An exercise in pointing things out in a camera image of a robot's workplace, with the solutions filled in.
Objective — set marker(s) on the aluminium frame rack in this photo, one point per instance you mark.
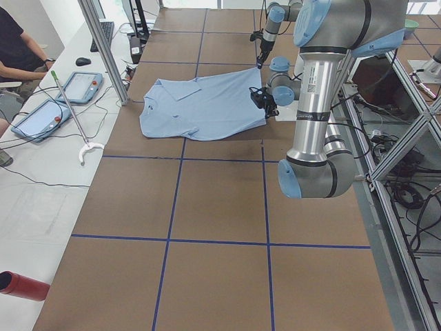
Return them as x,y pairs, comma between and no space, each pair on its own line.
393,103

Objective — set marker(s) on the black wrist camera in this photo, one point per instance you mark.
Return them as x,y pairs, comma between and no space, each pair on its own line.
258,34
258,96

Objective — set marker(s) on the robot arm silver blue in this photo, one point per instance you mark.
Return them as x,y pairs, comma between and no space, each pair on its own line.
267,36
319,165

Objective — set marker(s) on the near blue teach pendant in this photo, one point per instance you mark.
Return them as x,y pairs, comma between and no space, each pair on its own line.
42,121

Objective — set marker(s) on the black computer mouse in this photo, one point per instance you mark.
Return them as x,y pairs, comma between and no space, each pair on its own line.
82,61

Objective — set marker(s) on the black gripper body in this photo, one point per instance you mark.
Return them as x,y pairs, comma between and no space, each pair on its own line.
269,102
264,45

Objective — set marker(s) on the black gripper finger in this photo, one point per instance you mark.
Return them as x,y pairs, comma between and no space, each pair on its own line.
259,62

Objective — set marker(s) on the light blue t-shirt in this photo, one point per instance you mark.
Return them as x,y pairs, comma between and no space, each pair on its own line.
202,109

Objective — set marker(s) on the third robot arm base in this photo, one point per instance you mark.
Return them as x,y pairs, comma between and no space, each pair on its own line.
430,69

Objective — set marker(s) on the far blue teach pendant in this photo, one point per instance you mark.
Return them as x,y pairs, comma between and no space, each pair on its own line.
81,87

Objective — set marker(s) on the black power adapter with label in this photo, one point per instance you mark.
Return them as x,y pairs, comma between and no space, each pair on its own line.
136,50

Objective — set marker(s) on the red cylindrical bottle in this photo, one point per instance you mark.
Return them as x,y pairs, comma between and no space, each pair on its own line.
17,285

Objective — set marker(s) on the reacher grabber stick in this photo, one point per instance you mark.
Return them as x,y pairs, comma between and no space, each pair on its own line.
88,144

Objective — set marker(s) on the blue teach pendant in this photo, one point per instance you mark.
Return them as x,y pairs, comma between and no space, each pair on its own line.
81,87
42,121

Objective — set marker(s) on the aluminium frame post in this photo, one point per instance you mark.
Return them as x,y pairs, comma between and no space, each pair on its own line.
92,20

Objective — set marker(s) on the seated person in black shirt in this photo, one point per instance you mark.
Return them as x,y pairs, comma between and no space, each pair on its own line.
22,59

